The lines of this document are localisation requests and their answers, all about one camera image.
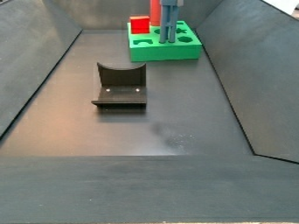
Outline blue three prong object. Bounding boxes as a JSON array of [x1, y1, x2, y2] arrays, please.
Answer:
[[159, 0, 185, 44]]

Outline black curved fixture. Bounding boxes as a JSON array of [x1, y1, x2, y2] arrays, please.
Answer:
[[91, 63, 147, 107]]

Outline green shape sorter block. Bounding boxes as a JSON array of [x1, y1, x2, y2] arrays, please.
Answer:
[[129, 21, 202, 62]]

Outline red cube block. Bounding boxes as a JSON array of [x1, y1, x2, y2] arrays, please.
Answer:
[[130, 16, 150, 34]]

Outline pink cylinder block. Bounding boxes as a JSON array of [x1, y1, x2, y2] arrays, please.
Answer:
[[150, 0, 162, 26]]

